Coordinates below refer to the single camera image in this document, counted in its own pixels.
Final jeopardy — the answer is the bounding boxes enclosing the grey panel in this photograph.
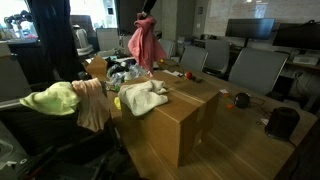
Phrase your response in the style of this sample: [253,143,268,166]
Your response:
[0,54,33,103]

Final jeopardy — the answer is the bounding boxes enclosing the light green towel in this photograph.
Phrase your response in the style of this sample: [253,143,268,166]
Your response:
[19,81,82,117]

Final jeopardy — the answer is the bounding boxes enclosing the small open cardboard box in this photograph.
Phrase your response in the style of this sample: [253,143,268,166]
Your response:
[84,55,108,81]

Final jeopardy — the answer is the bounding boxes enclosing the white desk phone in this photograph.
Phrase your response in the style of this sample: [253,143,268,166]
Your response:
[292,54,319,66]

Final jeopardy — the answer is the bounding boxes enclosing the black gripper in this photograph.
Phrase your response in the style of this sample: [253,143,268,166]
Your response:
[142,0,158,13]

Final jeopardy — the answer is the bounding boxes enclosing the white box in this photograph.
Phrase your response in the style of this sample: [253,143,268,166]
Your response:
[119,34,132,54]

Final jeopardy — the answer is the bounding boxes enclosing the white rounded machine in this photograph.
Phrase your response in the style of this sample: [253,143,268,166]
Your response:
[72,28,94,56]

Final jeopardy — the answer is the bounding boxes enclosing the peach cloth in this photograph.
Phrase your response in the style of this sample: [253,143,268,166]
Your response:
[71,78,112,133]

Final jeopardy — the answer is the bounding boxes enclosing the pink cloth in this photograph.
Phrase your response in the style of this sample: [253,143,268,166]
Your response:
[127,12,168,78]

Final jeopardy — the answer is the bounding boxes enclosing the large black monitor on stand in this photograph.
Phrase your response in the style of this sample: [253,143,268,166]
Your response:
[225,18,276,48]

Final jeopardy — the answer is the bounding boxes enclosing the dark desk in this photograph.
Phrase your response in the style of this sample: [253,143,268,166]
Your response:
[6,38,46,78]

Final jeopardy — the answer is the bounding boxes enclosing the yellow cloth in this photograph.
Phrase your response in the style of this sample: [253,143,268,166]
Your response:
[113,96,123,110]

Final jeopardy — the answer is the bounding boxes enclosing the large brown cardboard box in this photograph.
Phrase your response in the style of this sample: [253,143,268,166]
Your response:
[118,70,221,168]

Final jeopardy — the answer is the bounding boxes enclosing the white towel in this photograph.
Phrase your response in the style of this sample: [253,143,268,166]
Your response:
[118,79,169,117]

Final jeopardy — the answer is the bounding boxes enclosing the black cylinder speaker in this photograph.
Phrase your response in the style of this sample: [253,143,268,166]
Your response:
[264,107,300,141]

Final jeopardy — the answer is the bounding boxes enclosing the white panel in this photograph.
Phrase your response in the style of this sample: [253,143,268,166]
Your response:
[95,28,120,51]

